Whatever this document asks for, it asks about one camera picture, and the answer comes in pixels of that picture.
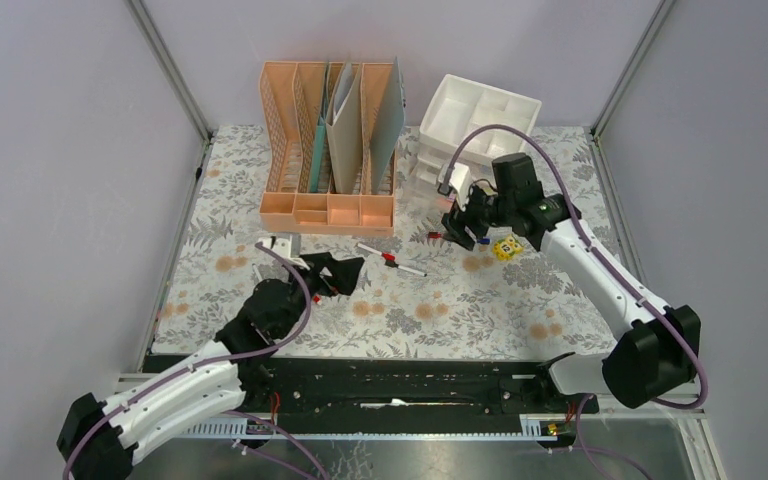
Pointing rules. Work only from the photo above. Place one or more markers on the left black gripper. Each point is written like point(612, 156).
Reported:
point(344, 273)

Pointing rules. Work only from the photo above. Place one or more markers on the teal folder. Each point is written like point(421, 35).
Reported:
point(319, 134)

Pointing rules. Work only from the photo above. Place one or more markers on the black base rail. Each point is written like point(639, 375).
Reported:
point(406, 396)

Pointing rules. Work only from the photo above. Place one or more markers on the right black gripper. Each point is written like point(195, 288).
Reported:
point(456, 221)

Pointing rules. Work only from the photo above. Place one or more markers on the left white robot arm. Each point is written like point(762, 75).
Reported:
point(106, 439)

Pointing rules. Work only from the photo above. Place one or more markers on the white plastic drawer unit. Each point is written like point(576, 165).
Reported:
point(458, 107)

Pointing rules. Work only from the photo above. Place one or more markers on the black cap white marker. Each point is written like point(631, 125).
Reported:
point(411, 270)

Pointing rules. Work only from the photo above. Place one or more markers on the light blue folder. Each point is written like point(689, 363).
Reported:
point(388, 126)

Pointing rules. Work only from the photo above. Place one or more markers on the orange plastic file organizer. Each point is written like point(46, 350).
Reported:
point(290, 94)

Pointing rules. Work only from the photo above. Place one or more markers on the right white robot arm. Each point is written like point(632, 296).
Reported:
point(657, 345)

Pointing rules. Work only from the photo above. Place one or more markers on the yellow owl eraser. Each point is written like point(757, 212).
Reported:
point(507, 248)

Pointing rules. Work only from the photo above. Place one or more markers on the floral patterned desk mat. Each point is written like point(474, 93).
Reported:
point(469, 306)

